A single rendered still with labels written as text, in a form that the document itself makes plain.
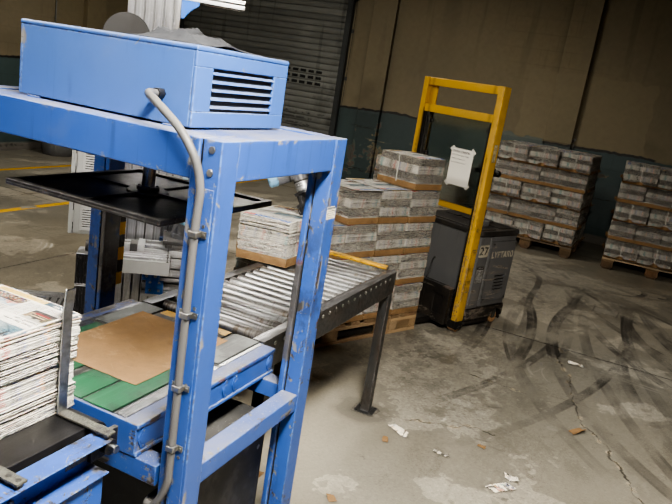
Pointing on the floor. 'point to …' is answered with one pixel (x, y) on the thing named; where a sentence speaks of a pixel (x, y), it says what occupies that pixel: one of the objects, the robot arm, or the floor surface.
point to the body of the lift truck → (485, 263)
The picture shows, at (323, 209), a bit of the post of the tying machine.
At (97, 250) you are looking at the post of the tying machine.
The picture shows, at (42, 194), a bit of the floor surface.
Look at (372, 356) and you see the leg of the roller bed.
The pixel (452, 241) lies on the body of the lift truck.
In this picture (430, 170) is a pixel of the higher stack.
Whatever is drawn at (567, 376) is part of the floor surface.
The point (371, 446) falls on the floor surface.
